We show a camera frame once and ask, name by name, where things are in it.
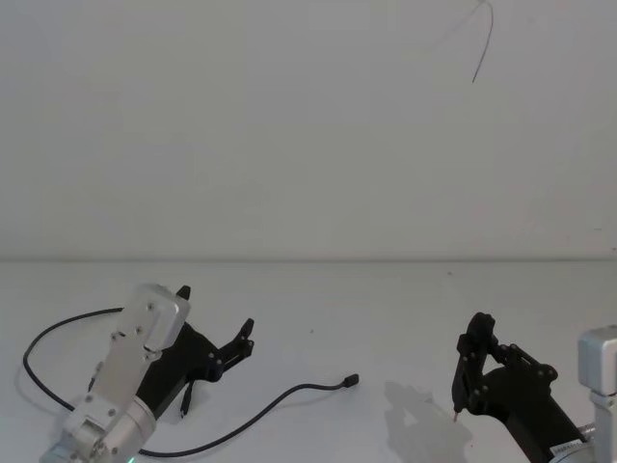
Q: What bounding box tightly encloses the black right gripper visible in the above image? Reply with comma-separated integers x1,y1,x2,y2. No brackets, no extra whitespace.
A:
450,312,588,463

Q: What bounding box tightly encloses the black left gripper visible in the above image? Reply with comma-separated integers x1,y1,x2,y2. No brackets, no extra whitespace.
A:
136,285,256,420

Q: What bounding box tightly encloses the white table cloth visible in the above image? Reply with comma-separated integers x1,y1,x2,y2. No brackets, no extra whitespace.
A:
0,259,617,463

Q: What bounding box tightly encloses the thin left gripper cable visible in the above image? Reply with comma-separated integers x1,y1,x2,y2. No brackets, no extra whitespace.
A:
178,379,195,421

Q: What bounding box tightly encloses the long black cable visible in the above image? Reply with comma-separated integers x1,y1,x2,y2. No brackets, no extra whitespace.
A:
22,308,361,457

